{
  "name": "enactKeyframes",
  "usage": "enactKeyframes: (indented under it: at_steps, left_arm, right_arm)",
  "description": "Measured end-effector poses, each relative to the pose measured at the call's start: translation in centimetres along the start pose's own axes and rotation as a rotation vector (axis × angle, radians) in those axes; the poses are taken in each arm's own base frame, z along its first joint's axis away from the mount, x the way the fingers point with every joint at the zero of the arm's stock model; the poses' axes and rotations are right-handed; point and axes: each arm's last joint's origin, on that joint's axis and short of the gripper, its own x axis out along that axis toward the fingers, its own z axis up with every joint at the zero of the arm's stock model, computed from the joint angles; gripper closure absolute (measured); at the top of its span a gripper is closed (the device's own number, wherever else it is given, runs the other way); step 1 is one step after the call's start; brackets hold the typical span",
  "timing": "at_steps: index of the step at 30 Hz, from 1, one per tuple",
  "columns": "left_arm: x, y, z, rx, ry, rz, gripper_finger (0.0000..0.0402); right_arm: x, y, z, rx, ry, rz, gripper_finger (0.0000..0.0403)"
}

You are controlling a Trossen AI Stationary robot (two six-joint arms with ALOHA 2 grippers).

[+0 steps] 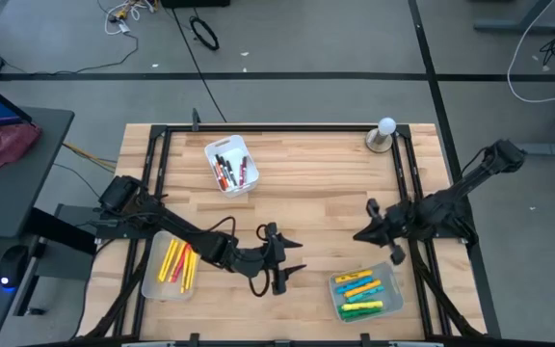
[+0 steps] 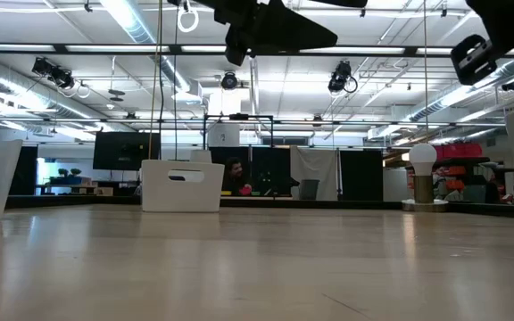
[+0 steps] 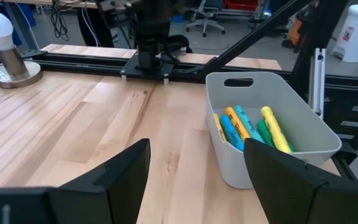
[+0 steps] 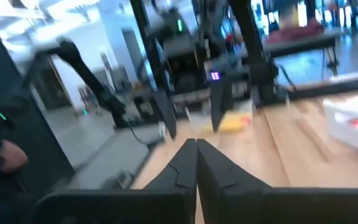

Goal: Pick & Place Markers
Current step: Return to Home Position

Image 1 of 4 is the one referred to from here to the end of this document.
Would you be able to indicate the thick green highlighter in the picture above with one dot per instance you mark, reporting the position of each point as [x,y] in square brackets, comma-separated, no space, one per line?
[350,312]
[360,317]

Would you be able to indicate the small black post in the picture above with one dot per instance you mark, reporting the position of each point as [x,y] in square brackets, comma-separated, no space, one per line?
[195,118]

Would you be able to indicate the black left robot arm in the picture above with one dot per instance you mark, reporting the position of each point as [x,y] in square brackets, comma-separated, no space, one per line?
[181,231]

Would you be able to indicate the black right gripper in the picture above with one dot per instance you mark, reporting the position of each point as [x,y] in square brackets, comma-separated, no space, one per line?
[398,221]

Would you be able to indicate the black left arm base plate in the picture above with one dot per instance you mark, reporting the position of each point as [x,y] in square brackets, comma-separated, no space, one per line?
[118,233]

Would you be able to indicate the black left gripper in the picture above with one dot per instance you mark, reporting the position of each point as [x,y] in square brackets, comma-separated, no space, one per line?
[263,262]

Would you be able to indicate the white plastic bin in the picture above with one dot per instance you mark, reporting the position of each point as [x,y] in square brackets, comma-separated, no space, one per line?
[239,144]

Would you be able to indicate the light bulb on round base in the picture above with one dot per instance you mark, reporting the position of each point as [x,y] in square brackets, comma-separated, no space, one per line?
[386,126]

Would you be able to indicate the thin yellow highlighter pen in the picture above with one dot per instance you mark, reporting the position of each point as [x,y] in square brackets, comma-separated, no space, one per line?
[184,284]
[188,277]
[193,270]
[174,253]
[166,264]

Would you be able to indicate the orange Expo marker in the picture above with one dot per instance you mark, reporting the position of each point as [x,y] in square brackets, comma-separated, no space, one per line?
[221,180]

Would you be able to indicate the thick blue highlighter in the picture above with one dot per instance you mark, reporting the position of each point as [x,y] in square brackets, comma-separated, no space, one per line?
[354,285]
[365,295]

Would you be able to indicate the clear plastic bin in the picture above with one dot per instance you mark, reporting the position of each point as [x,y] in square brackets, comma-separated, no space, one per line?
[152,289]

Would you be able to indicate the black desk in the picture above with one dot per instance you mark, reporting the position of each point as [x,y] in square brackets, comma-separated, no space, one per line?
[17,202]

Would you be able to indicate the grey desk leg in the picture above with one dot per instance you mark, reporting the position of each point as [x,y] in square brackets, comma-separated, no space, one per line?
[547,148]
[513,25]

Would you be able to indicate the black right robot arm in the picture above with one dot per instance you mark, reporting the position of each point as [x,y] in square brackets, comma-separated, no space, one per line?
[470,178]

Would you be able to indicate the grey plastic bin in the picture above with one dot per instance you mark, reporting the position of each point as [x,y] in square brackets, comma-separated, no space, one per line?
[393,289]

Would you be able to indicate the black computer mouse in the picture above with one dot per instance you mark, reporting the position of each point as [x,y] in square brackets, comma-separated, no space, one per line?
[12,265]

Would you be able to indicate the thin pink highlighter pen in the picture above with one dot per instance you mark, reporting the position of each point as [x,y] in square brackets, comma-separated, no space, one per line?
[181,262]

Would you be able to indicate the black dry-erase marker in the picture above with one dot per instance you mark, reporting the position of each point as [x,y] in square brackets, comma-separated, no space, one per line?
[219,160]

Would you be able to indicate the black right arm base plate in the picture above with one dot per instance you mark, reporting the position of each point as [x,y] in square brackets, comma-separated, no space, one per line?
[451,234]

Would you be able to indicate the black box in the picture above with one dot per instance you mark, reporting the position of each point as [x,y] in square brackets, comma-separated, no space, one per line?
[195,3]

